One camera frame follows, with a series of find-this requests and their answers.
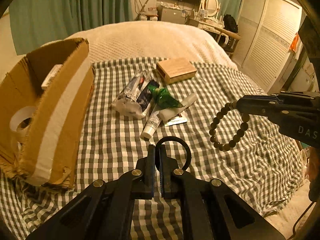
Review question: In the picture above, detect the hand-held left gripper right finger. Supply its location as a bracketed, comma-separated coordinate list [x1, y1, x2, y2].
[159, 145, 287, 240]

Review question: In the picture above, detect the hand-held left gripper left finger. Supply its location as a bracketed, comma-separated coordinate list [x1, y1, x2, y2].
[25, 144, 156, 240]

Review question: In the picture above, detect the orange cloth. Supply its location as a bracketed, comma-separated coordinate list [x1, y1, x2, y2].
[289, 32, 300, 53]

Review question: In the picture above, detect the black hair tie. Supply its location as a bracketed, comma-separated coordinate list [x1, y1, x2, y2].
[155, 136, 192, 173]

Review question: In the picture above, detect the small brown box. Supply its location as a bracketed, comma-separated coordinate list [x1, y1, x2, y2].
[156, 57, 198, 85]

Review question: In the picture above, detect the wide green curtain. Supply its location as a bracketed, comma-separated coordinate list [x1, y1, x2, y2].
[9, 0, 133, 55]

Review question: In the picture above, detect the white red-printed sachet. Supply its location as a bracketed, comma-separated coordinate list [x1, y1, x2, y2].
[164, 111, 188, 127]

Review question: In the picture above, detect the silver foil packet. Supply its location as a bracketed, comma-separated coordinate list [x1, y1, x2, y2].
[111, 71, 153, 119]

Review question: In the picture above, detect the white tape roll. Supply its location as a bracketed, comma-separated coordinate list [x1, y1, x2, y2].
[9, 106, 38, 135]

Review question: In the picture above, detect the grey white checked cloth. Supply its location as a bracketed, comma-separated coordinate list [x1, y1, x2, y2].
[0, 56, 303, 240]

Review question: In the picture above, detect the black cable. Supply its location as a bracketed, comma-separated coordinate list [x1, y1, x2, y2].
[291, 200, 315, 240]

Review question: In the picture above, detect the small white box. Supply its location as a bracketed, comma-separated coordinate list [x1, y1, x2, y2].
[41, 65, 63, 89]

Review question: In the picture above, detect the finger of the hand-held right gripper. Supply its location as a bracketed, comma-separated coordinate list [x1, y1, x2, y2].
[231, 94, 283, 118]

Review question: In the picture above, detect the brown cardboard box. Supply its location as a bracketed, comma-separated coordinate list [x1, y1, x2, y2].
[0, 37, 95, 190]

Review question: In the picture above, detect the oval white-framed mirror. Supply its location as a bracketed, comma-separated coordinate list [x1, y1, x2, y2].
[200, 0, 222, 18]

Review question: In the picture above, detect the white dressing table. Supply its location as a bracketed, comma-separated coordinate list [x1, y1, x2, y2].
[189, 16, 224, 34]

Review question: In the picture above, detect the dark blue packet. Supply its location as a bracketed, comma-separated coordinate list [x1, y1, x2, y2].
[136, 80, 160, 114]

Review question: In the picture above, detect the grey mini fridge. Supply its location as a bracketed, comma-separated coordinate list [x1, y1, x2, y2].
[160, 6, 188, 25]

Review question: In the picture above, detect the wooden chair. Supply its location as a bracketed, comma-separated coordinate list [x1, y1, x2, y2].
[216, 27, 242, 52]

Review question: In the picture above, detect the green plastic wrapper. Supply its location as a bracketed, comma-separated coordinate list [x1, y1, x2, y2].
[147, 84, 184, 109]

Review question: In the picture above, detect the black bag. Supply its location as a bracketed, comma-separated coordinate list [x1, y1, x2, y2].
[222, 14, 238, 33]

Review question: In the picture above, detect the white louvred wardrobe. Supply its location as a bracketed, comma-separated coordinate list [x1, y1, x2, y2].
[235, 0, 303, 93]

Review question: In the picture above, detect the cream bed blanket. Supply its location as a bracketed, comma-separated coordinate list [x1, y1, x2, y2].
[40, 20, 315, 240]

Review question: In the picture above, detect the white tube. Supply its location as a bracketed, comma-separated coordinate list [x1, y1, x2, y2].
[140, 105, 160, 140]

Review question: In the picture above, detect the dark bead bracelet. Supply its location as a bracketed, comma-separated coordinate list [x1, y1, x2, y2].
[209, 102, 250, 152]

